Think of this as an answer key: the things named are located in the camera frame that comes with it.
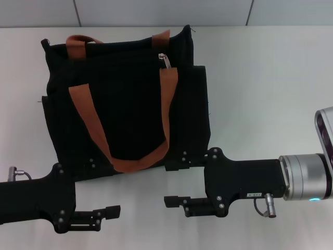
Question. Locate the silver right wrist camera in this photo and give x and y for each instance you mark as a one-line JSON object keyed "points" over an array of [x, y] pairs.
{"points": [[325, 130]]}

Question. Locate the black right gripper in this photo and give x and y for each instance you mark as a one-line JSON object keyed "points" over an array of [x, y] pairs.
{"points": [[242, 179]]}

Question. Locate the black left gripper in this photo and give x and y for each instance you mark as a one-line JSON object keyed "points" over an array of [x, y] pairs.
{"points": [[33, 198]]}

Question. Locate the silver zipper pull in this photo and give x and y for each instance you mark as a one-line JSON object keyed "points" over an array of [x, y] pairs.
{"points": [[166, 63]]}

